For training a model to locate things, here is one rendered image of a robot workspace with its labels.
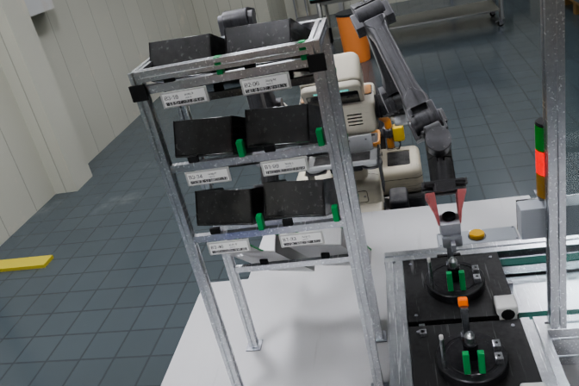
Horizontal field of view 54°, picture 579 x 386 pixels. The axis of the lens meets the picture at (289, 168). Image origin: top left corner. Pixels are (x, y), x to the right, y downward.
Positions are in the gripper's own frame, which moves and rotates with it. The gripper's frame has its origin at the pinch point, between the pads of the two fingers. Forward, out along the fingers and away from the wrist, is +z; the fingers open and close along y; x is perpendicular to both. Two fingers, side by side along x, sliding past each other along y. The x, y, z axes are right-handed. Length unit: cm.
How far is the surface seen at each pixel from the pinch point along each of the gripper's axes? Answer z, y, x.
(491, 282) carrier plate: 14.3, 8.3, 10.6
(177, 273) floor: -10, -151, 198
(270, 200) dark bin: -5.4, -36.0, -23.2
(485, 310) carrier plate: 20.5, 5.1, 2.9
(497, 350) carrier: 27.9, 4.8, -10.3
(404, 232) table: -4, -11, 52
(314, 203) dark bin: -3.4, -27.0, -24.3
